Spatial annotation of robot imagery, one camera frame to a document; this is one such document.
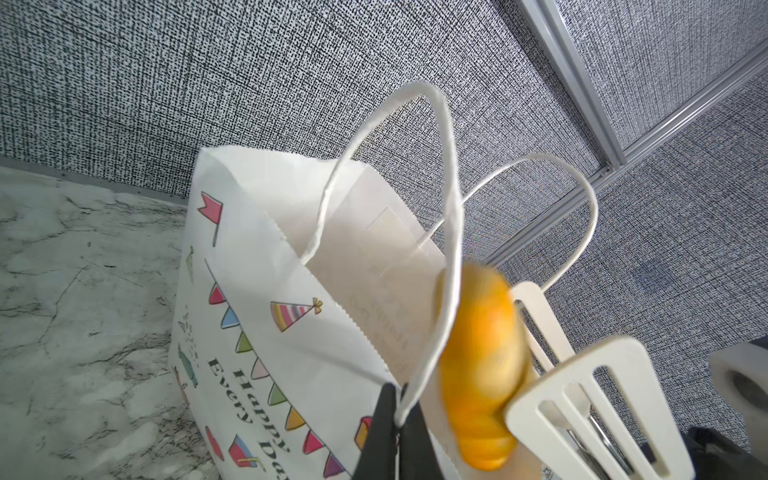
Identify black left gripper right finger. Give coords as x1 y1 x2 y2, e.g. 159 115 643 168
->
399 407 444 480

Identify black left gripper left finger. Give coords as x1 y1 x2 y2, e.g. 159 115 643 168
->
351 383 397 480

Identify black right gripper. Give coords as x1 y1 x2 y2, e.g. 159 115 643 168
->
684 427 762 480

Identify white and steel tongs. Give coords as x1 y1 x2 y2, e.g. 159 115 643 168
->
504 282 695 479

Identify small striped croissant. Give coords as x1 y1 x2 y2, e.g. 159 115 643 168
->
438 262 531 471

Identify white paper gift bag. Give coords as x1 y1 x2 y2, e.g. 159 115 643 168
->
167 81 599 480

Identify aluminium frame struts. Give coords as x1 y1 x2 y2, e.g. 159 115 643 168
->
484 0 768 265

